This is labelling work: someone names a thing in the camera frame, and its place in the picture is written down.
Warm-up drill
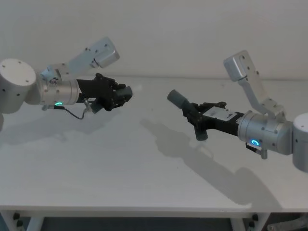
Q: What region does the thin dark gripper cable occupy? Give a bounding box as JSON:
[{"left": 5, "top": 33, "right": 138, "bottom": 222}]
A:
[{"left": 53, "top": 100, "right": 93, "bottom": 120}]

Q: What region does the white table frame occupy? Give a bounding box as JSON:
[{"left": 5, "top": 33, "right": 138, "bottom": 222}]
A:
[{"left": 0, "top": 208, "right": 272, "bottom": 231}]

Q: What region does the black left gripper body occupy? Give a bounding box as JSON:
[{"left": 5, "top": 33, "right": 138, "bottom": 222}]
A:
[{"left": 77, "top": 77, "right": 116, "bottom": 114}]

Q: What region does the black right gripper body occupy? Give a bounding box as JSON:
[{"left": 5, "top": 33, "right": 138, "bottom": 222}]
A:
[{"left": 198, "top": 106, "right": 242, "bottom": 138}]

